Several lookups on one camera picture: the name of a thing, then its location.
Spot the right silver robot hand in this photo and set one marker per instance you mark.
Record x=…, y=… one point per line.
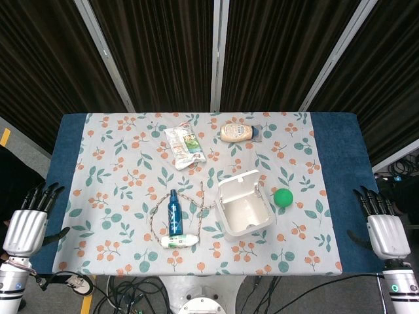
x=386, y=230

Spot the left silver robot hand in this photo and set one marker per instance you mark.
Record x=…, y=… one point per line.
x=24, y=229

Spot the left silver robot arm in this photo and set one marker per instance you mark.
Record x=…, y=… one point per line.
x=13, y=283

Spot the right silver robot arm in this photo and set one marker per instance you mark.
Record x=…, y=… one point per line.
x=401, y=283

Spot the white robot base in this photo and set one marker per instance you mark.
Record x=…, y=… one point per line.
x=203, y=294

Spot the white plastic container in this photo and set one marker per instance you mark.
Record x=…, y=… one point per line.
x=244, y=204

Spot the blue table cover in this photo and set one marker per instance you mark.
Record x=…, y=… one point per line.
x=343, y=170

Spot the black white sneaker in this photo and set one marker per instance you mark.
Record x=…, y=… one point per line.
x=78, y=284

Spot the yellow floor tape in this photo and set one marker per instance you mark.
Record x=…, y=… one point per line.
x=86, y=302

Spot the green ball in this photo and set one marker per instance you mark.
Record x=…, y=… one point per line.
x=283, y=197

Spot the blue spray bottle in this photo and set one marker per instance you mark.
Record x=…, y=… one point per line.
x=173, y=212

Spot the white green tube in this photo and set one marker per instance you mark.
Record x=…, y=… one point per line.
x=179, y=241

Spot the beige sauce bottle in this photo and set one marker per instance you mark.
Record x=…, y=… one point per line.
x=239, y=132

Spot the floral tablecloth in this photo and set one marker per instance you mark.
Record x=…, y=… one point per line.
x=199, y=196

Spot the white snack bag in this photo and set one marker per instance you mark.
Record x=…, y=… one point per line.
x=185, y=145

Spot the dark curtain screen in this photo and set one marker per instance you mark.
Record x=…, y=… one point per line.
x=209, y=55

